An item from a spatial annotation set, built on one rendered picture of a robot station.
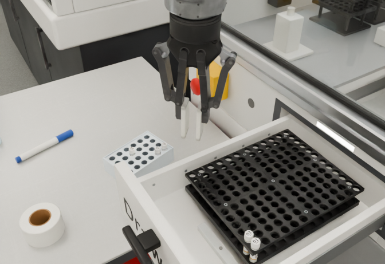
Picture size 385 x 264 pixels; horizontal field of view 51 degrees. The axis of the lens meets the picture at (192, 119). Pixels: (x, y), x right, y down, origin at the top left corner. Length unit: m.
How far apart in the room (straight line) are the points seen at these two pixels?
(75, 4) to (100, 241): 0.71
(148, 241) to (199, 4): 0.32
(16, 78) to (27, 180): 1.97
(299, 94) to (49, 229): 0.50
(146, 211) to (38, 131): 0.52
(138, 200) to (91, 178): 0.30
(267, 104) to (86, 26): 0.65
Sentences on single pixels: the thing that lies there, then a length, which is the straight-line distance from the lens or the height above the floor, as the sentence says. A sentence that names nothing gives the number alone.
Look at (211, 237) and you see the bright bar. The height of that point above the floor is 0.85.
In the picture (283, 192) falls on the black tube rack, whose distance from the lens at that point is 0.65.
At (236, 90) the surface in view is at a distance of 0.90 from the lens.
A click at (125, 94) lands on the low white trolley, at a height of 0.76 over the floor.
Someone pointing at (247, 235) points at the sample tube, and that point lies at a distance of 0.57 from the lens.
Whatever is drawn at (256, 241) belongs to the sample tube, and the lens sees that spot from 0.57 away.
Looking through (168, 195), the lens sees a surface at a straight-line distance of 0.72.
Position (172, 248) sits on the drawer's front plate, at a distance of 0.54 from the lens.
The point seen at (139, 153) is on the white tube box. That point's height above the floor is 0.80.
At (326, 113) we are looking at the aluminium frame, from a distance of 0.72.
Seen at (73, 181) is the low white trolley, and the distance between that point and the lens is 0.88.
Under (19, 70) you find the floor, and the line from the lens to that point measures 2.92.
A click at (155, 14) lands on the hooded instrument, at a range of 1.35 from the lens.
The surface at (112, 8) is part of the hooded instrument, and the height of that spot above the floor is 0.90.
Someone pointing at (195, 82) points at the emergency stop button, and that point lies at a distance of 0.90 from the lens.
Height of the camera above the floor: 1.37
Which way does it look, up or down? 38 degrees down
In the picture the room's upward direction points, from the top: straight up
